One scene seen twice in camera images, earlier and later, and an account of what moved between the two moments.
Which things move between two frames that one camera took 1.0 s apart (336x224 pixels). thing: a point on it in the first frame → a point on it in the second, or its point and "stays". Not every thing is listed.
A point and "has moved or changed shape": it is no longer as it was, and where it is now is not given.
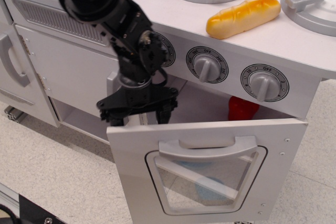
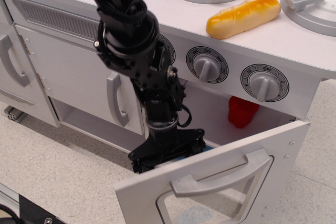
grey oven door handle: (174, 149) → (257, 160)
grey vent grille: (51, 14) stays
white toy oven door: (245, 190) has moved or changed shape
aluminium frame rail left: (20, 117) stays
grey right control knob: (265, 82) stays
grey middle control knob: (207, 64) stays
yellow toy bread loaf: (242, 17) stays
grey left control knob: (169, 54) stays
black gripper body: (142, 88) → (165, 144)
